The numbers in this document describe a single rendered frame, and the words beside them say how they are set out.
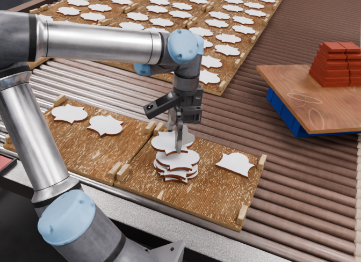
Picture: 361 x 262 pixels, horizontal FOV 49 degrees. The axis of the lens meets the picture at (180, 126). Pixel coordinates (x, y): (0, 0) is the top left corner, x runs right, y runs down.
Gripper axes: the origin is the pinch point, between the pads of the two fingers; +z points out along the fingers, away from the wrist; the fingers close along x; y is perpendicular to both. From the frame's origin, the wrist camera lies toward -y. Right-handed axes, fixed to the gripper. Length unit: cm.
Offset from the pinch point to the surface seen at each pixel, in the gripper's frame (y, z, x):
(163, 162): -3.9, 4.4, -4.5
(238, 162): 23.3, 9.0, -3.4
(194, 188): 5.1, 10.1, -11.7
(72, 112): -29.3, 8.9, 34.3
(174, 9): 41, 10, 150
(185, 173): 2.5, 6.7, -8.3
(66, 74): -30, 12, 71
